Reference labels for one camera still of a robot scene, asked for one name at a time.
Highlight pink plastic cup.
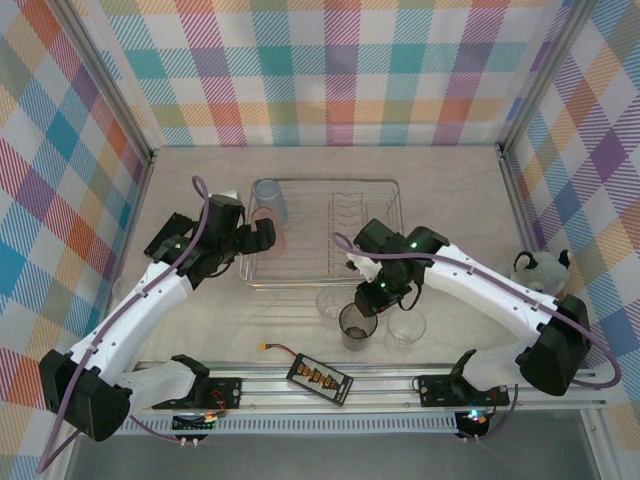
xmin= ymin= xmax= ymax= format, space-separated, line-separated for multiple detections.
xmin=249 ymin=207 xmax=290 ymax=257

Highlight blue plastic cup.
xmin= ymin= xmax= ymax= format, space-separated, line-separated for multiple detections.
xmin=251 ymin=178 xmax=290 ymax=227

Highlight grey plastic cup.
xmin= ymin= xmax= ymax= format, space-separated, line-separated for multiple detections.
xmin=338 ymin=304 xmax=379 ymax=352

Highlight tall clear plastic cup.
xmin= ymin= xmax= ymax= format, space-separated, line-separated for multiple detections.
xmin=386 ymin=308 xmax=427 ymax=350

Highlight wire dish rack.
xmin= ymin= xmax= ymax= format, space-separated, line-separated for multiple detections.
xmin=237 ymin=176 xmax=404 ymax=292

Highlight short clear plastic cup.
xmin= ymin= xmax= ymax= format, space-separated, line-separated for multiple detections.
xmin=315 ymin=288 xmax=347 ymax=320

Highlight black aluminium extrusion piece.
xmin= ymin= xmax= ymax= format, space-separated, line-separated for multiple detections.
xmin=143 ymin=211 xmax=194 ymax=261

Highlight black board yellow connectors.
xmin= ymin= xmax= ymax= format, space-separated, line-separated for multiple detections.
xmin=285 ymin=352 xmax=356 ymax=409

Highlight grey plush toy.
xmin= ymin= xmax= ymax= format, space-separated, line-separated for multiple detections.
xmin=508 ymin=248 xmax=575 ymax=301

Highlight small controller board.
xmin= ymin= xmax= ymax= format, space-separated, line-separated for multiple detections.
xmin=455 ymin=408 xmax=490 ymax=439
xmin=171 ymin=410 xmax=221 ymax=435

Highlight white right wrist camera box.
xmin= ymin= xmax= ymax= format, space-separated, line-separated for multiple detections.
xmin=346 ymin=251 xmax=382 ymax=282

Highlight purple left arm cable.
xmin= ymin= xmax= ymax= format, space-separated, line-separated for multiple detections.
xmin=37 ymin=174 xmax=247 ymax=474

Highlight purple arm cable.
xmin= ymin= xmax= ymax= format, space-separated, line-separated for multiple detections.
xmin=37 ymin=174 xmax=247 ymax=474
xmin=331 ymin=231 xmax=622 ymax=444

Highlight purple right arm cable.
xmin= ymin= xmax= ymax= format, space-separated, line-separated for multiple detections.
xmin=331 ymin=231 xmax=622 ymax=444

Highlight aluminium mounting rail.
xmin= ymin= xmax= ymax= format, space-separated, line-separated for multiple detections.
xmin=119 ymin=360 xmax=609 ymax=416

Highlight grey aluminium side rail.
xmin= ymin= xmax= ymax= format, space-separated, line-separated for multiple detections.
xmin=112 ymin=149 xmax=156 ymax=281
xmin=496 ymin=143 xmax=549 ymax=254

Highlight red-black cable yellow plug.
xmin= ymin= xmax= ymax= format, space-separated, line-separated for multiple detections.
xmin=256 ymin=341 xmax=301 ymax=360

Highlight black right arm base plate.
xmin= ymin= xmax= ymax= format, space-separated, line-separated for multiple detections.
xmin=417 ymin=373 xmax=511 ymax=409

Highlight white slotted cable duct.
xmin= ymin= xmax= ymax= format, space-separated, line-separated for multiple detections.
xmin=122 ymin=416 xmax=460 ymax=436

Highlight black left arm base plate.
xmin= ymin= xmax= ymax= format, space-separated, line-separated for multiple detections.
xmin=149 ymin=375 xmax=244 ymax=412

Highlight grey aluminium frame post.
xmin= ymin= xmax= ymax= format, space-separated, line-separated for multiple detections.
xmin=498 ymin=0 xmax=601 ymax=156
xmin=52 ymin=0 xmax=156 ymax=166

